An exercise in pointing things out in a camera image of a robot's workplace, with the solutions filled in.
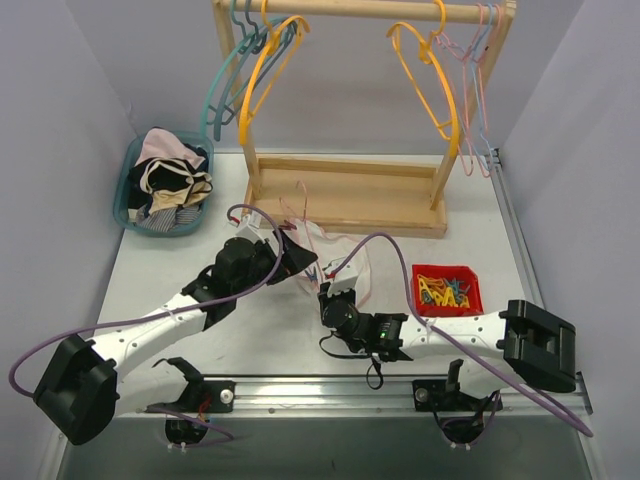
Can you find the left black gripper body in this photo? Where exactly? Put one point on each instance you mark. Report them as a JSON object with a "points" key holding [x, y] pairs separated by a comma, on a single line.
{"points": [[279, 257]]}

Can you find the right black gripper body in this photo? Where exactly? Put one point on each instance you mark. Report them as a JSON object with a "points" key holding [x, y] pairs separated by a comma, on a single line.
{"points": [[324, 300]]}

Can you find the dark red clothes peg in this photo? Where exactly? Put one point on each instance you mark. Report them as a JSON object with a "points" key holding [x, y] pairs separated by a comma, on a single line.
{"points": [[290, 225]]}

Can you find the pink wire hanger with garment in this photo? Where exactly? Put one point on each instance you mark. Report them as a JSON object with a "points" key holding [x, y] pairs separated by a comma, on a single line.
{"points": [[327, 246]]}

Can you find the blue clothes peg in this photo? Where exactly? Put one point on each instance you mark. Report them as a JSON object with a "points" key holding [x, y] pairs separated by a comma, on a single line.
{"points": [[312, 276]]}

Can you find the black underwear with beige band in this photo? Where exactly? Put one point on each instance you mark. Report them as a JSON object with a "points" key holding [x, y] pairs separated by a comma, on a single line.
{"points": [[171, 182]]}

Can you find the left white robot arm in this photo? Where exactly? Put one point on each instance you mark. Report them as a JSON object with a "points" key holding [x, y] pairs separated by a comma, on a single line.
{"points": [[87, 381]]}

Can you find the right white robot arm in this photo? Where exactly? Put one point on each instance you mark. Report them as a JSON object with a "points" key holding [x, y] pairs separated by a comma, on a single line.
{"points": [[523, 344]]}

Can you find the blue grey plastic hanger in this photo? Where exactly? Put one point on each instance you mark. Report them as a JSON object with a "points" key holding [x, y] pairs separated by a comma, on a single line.
{"points": [[247, 70]]}

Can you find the teal plastic hanger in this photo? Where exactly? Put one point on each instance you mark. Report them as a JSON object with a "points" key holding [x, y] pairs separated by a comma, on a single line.
{"points": [[242, 37]]}

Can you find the colourful clothes pegs in bin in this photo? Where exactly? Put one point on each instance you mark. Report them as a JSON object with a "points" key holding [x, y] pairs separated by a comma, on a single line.
{"points": [[443, 292]]}

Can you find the red plastic clip bin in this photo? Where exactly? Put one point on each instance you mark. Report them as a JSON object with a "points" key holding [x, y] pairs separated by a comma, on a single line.
{"points": [[460, 272]]}

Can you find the pile of clothes in basket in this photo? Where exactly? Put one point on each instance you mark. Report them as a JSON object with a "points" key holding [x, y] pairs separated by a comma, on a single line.
{"points": [[165, 185]]}

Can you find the wooden clothes rack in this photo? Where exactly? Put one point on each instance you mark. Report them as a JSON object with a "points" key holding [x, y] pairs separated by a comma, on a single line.
{"points": [[462, 44]]}

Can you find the teal plastic laundry basket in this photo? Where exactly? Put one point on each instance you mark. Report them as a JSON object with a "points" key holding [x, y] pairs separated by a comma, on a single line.
{"points": [[122, 210]]}

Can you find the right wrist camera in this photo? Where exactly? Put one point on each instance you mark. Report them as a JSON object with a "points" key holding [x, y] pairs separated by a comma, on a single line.
{"points": [[340, 279]]}

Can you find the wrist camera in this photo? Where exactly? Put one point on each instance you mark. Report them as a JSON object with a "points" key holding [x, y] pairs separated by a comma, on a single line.
{"points": [[340, 279], [248, 227]]}

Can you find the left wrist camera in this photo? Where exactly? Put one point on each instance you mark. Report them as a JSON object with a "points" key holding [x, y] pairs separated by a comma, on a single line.
{"points": [[248, 227]]}

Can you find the aluminium mounting rail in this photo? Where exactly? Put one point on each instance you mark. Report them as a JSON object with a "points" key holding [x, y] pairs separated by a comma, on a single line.
{"points": [[294, 395]]}

